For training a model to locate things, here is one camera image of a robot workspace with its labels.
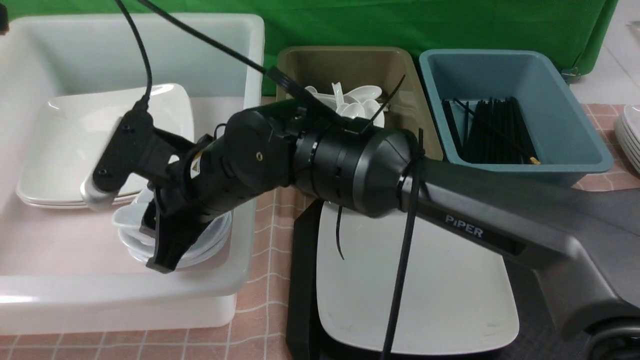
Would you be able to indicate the pink checkered tablecloth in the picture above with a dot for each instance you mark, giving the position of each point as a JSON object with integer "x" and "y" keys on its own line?
{"x": 257, "y": 329}

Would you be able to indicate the stack of white square plates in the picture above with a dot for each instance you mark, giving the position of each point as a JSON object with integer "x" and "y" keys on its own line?
{"x": 70, "y": 131}

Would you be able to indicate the blue plastic bin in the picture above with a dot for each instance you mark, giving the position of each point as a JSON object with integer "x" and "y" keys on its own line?
{"x": 565, "y": 141}

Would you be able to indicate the green backdrop cloth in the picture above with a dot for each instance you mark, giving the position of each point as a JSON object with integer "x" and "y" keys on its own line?
{"x": 568, "y": 32}

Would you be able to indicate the bundle of black chopsticks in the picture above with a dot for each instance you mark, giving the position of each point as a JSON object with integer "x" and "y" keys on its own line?
{"x": 492, "y": 145}

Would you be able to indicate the white small bowl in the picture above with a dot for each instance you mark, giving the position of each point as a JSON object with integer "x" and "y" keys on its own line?
{"x": 130, "y": 215}

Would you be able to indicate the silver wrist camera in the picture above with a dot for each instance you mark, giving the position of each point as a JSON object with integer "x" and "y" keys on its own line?
{"x": 136, "y": 146}

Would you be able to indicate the large white plastic tub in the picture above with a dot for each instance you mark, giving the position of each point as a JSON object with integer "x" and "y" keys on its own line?
{"x": 66, "y": 271}

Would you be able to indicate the large white square plate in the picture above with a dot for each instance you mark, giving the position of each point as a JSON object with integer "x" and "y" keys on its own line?
{"x": 456, "y": 299}

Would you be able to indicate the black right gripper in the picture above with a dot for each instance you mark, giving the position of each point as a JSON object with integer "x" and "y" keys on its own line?
{"x": 218, "y": 177}

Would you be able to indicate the pile of white soup spoons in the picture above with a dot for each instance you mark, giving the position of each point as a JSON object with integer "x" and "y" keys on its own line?
{"x": 363, "y": 101}

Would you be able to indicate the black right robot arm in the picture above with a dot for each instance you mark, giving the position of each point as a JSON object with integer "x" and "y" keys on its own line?
{"x": 583, "y": 247}

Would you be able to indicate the olive green plastic bin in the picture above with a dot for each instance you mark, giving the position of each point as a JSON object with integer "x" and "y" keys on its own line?
{"x": 384, "y": 67}

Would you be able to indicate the black chopstick pair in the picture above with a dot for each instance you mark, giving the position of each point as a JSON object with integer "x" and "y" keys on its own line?
{"x": 495, "y": 131}

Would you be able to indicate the black serving tray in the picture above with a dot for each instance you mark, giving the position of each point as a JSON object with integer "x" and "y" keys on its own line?
{"x": 306, "y": 339}

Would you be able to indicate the white plates stack at edge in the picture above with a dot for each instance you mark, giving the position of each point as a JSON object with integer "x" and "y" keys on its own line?
{"x": 627, "y": 133}

